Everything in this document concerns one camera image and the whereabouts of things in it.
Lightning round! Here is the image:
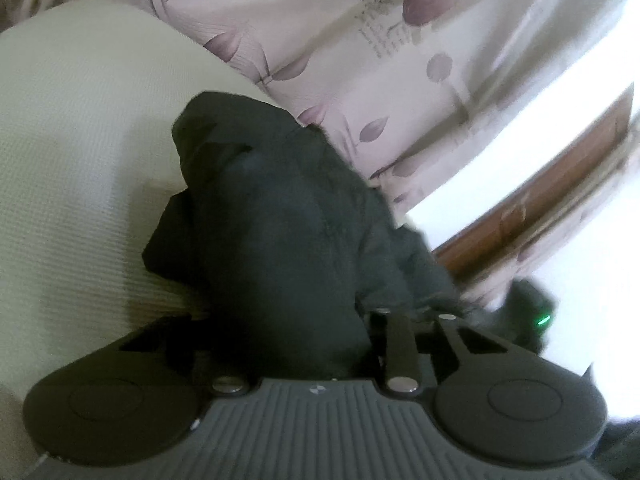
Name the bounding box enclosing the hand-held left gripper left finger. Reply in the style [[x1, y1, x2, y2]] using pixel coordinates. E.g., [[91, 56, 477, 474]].
[[119, 316, 251, 397]]

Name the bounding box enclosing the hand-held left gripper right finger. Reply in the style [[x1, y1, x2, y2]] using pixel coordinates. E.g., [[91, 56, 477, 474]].
[[367, 308, 508, 395]]

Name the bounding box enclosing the black jacket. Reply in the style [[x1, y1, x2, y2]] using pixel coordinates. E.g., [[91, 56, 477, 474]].
[[141, 91, 483, 381]]

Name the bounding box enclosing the brown wooden panel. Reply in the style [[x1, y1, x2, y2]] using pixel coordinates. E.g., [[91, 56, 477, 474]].
[[434, 84, 640, 283]]

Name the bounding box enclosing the leaf print curtain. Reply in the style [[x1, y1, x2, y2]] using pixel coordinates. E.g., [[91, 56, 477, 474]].
[[0, 0, 640, 311]]

